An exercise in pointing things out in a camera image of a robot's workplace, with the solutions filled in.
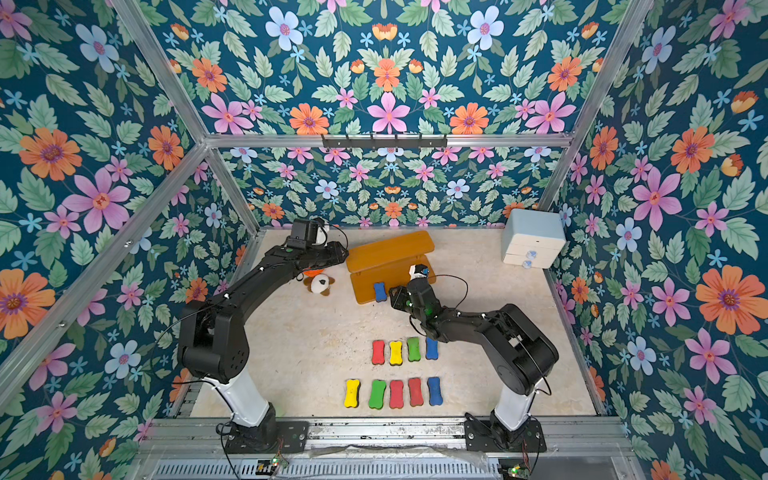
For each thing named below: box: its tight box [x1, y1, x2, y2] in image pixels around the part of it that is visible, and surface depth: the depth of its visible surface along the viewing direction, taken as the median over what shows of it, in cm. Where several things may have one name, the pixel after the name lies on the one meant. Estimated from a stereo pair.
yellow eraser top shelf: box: [344, 379, 360, 408], surface depth 81 cm
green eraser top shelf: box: [368, 380, 387, 410], surface depth 83 cm
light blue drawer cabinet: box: [503, 209, 566, 269], surface depth 104 cm
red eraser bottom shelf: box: [372, 340, 385, 365], surface depth 90 cm
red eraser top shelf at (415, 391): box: [408, 377, 424, 407], surface depth 82 cm
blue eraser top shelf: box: [427, 376, 443, 406], surface depth 82 cm
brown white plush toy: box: [303, 274, 336, 297], surface depth 103 cm
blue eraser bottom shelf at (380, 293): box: [374, 282, 387, 303], surface depth 100 cm
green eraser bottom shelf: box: [407, 337, 421, 362], surface depth 90 cm
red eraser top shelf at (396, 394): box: [389, 380, 404, 409], surface depth 82 cm
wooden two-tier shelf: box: [346, 231, 436, 304], surface depth 98 cm
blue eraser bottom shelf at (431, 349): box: [425, 337, 439, 360], surface depth 90 cm
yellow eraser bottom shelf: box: [389, 341, 403, 365], surface depth 88 cm
